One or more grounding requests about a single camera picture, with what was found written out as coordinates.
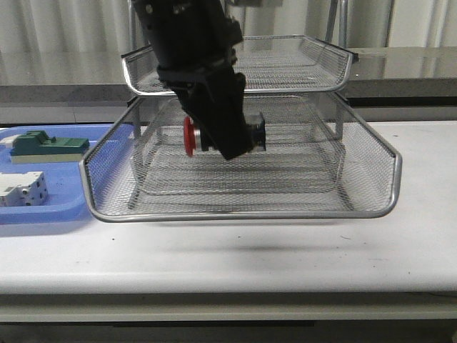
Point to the red emergency stop push button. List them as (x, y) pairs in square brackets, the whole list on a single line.
[(196, 140)]

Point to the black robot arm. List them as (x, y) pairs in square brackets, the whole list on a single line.
[(194, 44)]

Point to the white circuit breaker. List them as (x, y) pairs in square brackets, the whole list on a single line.
[(23, 189)]

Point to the blue plastic tray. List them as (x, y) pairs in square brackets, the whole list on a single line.
[(65, 199)]

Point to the silver mesh top tray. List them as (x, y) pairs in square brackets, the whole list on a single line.
[(271, 64)]

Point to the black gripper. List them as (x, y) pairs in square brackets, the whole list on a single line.
[(211, 93)]

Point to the green and beige electrical block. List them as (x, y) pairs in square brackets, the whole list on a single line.
[(38, 147)]

